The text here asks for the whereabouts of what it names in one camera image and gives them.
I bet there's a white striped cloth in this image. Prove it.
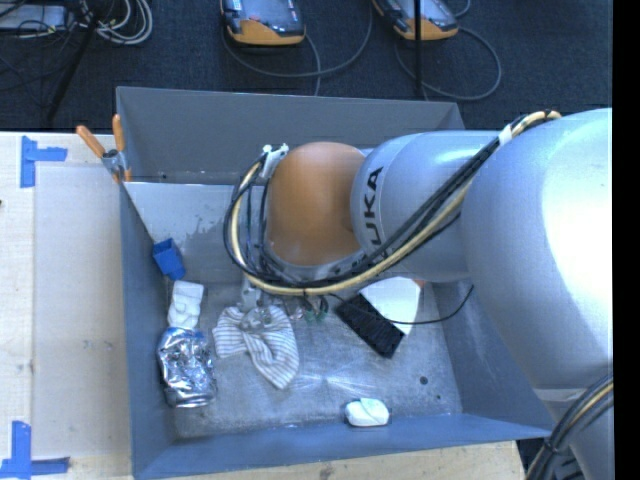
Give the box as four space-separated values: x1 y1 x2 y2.
211 304 301 390

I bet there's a white crumpled object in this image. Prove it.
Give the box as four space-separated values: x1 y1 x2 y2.
166 279 206 330

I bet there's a grey metal bin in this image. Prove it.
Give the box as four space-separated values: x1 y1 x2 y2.
114 86 557 480

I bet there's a crushed silver can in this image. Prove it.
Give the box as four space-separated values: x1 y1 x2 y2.
155 325 219 409

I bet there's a blue plastic cup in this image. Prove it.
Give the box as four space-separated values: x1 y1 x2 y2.
151 237 187 282

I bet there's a white and green small packet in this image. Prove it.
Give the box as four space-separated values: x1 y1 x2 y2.
343 396 391 428

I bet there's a pale wood board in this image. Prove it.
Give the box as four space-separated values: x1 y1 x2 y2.
31 160 134 462

